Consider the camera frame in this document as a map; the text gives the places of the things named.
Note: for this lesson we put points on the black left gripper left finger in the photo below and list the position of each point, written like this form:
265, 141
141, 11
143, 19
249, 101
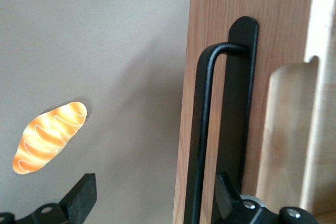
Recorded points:
78, 197

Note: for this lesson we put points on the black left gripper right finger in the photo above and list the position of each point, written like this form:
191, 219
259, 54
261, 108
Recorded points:
228, 208

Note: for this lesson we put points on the wooden drawer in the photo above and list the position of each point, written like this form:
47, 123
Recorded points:
283, 11

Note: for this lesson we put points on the orange striped bread roll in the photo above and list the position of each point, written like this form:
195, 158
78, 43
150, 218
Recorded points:
50, 137

